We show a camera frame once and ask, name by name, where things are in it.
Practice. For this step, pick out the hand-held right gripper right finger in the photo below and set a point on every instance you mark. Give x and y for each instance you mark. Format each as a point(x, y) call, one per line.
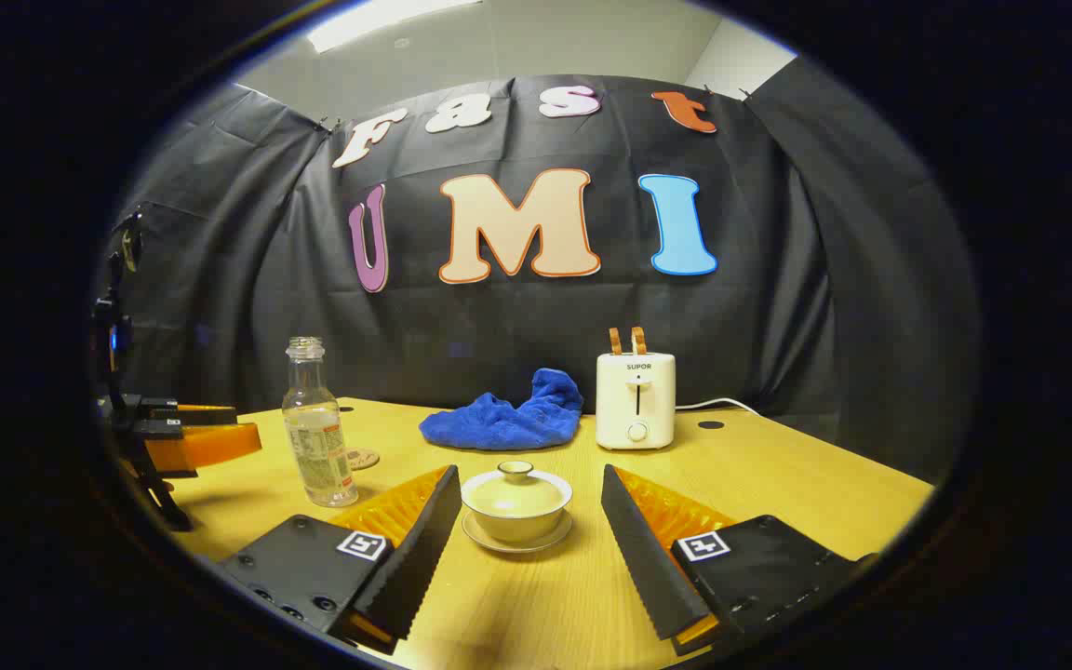
point(643, 558)

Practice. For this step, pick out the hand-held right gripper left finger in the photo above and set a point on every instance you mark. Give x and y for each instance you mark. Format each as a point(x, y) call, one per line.
point(424, 558)

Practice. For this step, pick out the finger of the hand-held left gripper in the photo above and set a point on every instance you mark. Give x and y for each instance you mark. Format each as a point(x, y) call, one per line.
point(164, 429)
point(192, 415)

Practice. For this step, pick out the cream ceramic teacup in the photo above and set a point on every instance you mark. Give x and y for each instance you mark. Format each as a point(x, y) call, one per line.
point(517, 530)

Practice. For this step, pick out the cream teacup lid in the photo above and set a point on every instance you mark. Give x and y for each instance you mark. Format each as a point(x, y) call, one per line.
point(515, 493)

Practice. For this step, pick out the round wooden coaster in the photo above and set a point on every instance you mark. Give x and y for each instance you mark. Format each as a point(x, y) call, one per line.
point(366, 459)

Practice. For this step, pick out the clear glass water bottle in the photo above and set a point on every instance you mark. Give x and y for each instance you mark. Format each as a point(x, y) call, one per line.
point(317, 437)

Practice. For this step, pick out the cream ceramic saucer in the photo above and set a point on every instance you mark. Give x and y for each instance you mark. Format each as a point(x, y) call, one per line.
point(517, 548)

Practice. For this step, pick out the white toaster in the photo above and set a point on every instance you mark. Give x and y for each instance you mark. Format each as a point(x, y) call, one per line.
point(634, 400)

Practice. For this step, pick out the blue towel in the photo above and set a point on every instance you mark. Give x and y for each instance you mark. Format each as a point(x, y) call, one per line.
point(508, 423)

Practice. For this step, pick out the toast slice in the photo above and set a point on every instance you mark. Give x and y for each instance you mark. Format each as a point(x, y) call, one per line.
point(638, 341)
point(614, 341)

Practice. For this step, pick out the black backdrop cloth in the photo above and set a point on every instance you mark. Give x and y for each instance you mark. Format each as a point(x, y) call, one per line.
point(778, 279)

